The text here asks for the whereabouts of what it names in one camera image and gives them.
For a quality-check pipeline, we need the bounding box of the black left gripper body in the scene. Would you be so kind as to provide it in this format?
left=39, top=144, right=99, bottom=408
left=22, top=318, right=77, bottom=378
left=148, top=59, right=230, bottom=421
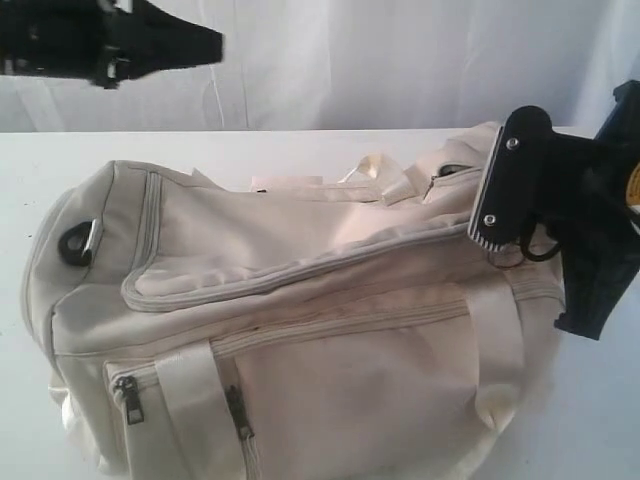
left=1, top=1, right=133, bottom=90

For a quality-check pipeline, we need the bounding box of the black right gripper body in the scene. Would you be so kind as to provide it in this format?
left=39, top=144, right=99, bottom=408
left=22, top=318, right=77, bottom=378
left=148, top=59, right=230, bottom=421
left=519, top=82, right=639, bottom=340

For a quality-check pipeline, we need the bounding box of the cream canvas duffel bag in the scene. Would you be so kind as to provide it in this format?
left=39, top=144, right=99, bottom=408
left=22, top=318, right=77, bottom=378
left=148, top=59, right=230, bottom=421
left=22, top=122, right=565, bottom=479

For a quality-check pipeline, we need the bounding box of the white curtain backdrop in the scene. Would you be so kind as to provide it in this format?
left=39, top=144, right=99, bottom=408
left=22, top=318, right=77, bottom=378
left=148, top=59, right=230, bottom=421
left=1, top=1, right=639, bottom=132

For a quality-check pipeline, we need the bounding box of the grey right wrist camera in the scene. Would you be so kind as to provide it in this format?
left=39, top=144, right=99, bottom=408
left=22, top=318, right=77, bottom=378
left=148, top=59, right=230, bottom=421
left=467, top=105, right=601, bottom=252

